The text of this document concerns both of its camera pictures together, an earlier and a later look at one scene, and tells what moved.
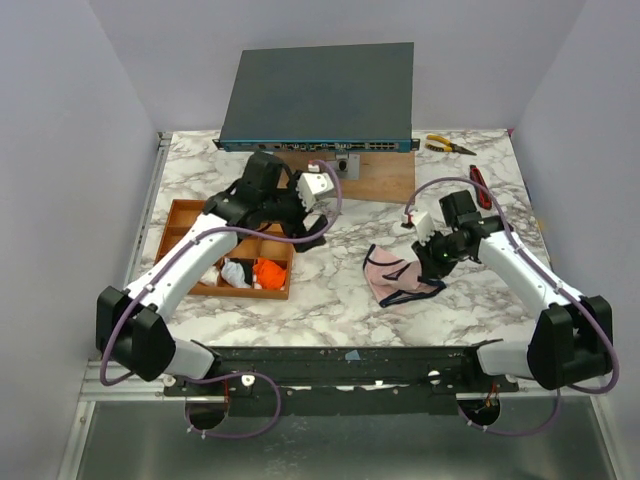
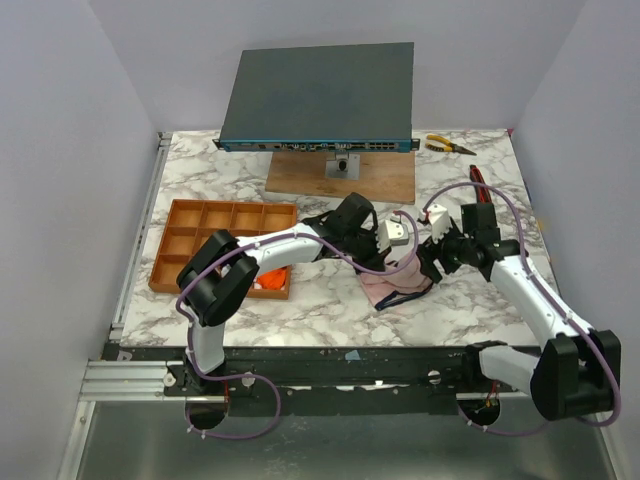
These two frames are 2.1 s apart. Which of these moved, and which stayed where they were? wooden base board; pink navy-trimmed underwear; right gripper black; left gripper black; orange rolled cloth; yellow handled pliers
Moved: left gripper black; pink navy-trimmed underwear
Stayed: wooden base board; orange rolled cloth; yellow handled pliers; right gripper black
